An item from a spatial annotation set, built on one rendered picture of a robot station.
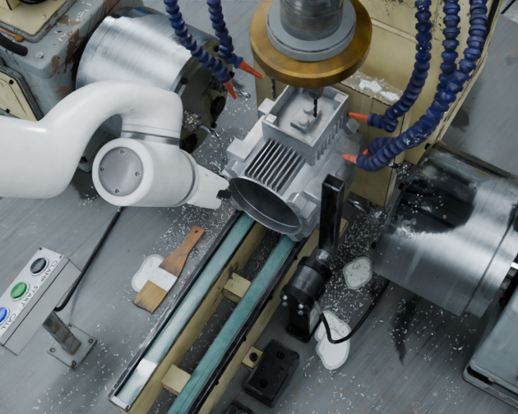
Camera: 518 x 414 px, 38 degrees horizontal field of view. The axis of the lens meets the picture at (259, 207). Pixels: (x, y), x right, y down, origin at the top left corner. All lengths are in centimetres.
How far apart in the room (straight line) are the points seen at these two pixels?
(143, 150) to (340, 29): 35
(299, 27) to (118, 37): 42
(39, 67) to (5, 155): 57
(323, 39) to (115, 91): 33
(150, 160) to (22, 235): 76
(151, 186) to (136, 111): 10
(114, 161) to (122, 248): 65
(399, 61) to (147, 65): 45
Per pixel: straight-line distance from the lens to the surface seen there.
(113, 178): 94
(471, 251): 120
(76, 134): 89
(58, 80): 144
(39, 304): 128
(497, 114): 176
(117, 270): 156
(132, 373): 136
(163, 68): 134
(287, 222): 140
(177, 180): 100
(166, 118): 97
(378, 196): 156
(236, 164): 130
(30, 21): 145
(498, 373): 140
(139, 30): 140
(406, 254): 122
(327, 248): 128
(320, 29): 109
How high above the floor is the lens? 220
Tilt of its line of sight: 62 degrees down
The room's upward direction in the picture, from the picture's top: 5 degrees counter-clockwise
